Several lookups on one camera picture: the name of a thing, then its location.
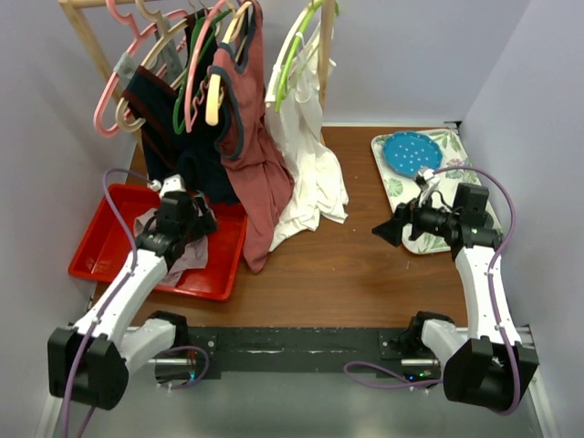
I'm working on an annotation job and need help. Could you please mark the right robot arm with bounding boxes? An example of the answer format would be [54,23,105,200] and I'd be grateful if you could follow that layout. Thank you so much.
[372,183,539,414]

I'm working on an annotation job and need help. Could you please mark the mauve tank top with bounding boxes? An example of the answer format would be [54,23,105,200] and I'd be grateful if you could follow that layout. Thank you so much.
[133,208,208,287]

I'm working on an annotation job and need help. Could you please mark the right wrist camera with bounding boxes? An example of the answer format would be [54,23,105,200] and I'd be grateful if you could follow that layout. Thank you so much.
[414,167,440,204]

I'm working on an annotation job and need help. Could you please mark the outer pink hanger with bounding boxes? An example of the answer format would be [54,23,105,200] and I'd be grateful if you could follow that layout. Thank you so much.
[93,0,171,138]

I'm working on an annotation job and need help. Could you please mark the pink plastic hanger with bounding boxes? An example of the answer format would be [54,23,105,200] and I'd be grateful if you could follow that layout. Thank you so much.
[183,0,238,134]

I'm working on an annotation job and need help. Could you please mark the navy tank top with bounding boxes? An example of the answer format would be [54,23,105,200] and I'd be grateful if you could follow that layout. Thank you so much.
[120,8,241,206]

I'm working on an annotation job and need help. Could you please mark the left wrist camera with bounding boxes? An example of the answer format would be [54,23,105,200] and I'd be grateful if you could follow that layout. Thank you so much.
[148,174,186,197]

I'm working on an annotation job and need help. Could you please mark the white tank top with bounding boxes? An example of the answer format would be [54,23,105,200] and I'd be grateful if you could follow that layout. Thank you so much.
[266,27,349,250]

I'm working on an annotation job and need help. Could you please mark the cream hanger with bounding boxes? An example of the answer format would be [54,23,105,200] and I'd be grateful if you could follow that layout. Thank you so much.
[205,1,253,126]

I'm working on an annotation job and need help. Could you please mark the white hanger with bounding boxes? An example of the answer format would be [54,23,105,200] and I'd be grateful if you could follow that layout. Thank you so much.
[265,3,311,108]

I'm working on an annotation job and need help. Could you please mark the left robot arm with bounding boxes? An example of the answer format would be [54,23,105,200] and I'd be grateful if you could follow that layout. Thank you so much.
[47,191,216,410]

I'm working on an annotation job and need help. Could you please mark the blue dotted plate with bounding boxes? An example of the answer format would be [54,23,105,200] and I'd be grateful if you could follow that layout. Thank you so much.
[381,131,443,180]

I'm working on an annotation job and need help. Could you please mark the beige hanger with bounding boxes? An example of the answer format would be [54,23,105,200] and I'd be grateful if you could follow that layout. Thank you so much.
[116,0,190,133]

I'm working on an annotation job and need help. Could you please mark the red tank top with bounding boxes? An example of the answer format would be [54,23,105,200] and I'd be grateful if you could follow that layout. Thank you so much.
[210,1,295,273]

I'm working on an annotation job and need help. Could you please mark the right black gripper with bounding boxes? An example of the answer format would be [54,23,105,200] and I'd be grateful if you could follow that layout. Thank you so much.
[371,189,458,247]

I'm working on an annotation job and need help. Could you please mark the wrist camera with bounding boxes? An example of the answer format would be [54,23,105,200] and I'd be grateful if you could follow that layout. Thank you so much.
[148,174,186,197]
[414,167,440,204]

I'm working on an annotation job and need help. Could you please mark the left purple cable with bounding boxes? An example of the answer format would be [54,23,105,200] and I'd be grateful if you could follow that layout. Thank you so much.
[61,167,161,438]

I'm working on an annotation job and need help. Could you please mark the red plastic tray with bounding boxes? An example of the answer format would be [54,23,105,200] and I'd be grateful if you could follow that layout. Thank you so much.
[68,183,247,301]

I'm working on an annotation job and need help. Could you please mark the wooden clothes rack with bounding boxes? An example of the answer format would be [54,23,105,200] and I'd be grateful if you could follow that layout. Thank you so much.
[59,0,339,138]

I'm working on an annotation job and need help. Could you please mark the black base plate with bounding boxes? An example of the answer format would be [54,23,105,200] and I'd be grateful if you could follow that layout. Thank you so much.
[189,327,440,381]

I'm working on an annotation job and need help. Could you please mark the lime green hanger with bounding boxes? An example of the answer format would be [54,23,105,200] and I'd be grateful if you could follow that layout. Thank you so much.
[271,1,339,112]

